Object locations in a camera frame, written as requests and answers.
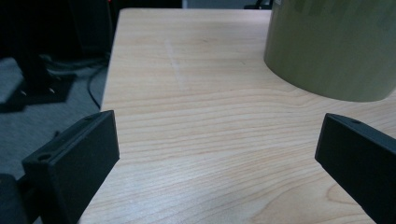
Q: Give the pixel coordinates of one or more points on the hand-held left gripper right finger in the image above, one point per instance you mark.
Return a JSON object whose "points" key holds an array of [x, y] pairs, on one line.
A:
{"points": [[361, 161]]}

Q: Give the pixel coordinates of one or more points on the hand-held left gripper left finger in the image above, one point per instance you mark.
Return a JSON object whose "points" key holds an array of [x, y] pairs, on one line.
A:
{"points": [[74, 161]]}

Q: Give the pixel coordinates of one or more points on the olive green trash bin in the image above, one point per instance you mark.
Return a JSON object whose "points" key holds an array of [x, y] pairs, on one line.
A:
{"points": [[330, 46]]}

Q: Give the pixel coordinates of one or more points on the black stand base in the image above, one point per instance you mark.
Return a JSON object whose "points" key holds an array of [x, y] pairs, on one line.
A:
{"points": [[37, 90]]}

